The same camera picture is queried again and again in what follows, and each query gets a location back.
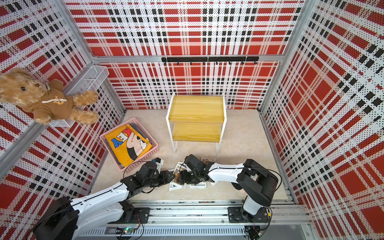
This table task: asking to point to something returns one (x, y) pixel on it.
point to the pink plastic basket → (137, 126)
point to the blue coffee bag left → (174, 185)
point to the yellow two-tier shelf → (196, 119)
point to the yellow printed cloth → (128, 144)
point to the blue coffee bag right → (201, 185)
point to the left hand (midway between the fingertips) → (175, 177)
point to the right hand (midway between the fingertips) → (183, 181)
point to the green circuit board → (129, 230)
